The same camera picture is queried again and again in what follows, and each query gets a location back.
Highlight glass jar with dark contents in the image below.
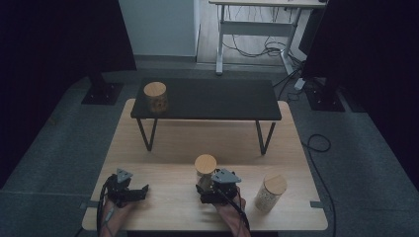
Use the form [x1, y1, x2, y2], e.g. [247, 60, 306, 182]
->
[194, 153, 217, 192]

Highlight black cable tangle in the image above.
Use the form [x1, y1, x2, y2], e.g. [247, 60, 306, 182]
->
[221, 6, 302, 67]

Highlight black metal rack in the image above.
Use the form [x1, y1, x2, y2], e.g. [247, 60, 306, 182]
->
[130, 77, 283, 156]

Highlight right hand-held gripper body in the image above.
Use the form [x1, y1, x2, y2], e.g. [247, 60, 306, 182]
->
[198, 168, 242, 205]

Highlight short glass jar wooden lid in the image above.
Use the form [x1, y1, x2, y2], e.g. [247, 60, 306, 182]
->
[143, 81, 169, 116]

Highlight glass jar with pale grains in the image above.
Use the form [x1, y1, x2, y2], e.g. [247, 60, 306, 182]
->
[254, 173, 289, 213]

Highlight black power strip cable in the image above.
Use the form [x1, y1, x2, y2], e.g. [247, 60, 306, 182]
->
[272, 62, 307, 103]

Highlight white-legged desk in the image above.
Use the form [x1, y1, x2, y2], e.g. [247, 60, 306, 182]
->
[208, 0, 327, 76]

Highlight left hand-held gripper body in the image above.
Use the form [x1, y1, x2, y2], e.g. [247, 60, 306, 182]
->
[105, 168, 134, 208]

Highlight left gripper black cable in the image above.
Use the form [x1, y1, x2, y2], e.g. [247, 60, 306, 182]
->
[95, 176, 117, 237]

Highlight white cabinet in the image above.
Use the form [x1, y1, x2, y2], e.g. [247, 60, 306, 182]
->
[117, 0, 201, 57]

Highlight black stand base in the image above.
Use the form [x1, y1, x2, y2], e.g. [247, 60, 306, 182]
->
[81, 72, 125, 107]
[304, 78, 346, 113]

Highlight black floor cable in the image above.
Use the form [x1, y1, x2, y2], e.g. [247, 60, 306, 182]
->
[300, 132, 338, 237]

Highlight dark curtain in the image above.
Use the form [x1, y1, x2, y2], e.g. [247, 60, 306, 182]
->
[0, 0, 136, 190]
[300, 0, 419, 192]

